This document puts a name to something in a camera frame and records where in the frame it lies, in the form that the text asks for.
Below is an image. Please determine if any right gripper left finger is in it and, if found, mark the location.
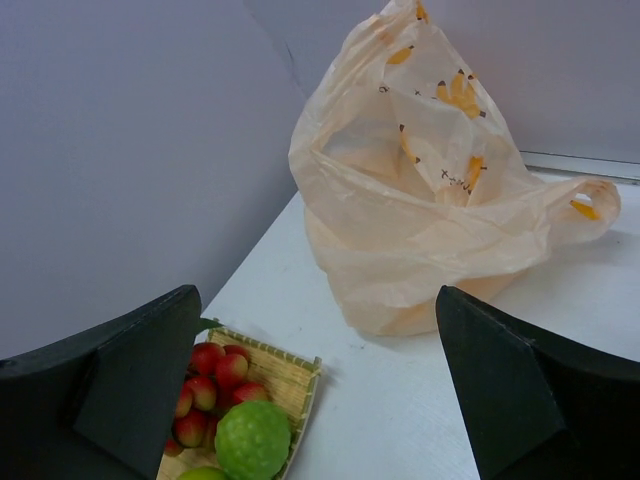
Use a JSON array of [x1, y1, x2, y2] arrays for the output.
[[1, 285, 201, 479]]

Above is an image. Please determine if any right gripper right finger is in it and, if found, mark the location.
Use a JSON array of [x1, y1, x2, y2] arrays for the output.
[[435, 286, 639, 479]]

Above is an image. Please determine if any red fake berry bunch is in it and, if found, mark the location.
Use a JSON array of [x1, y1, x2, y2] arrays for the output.
[[164, 319, 270, 458]]

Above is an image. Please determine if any smooth green fake fruit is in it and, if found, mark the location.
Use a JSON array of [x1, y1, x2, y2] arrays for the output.
[[177, 466, 229, 480]]

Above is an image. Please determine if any bumpy green fake fruit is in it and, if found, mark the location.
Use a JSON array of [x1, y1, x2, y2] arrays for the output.
[[214, 401, 291, 479]]

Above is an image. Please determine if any translucent banana-print plastic bag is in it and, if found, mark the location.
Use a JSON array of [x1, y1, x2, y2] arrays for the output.
[[289, 1, 621, 336]]

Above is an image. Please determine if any woven bamboo tray mat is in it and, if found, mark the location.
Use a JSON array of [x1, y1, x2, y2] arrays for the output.
[[157, 328, 321, 479]]

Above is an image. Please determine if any back aluminium rail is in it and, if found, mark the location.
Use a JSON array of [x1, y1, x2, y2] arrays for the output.
[[521, 151, 639, 183]]

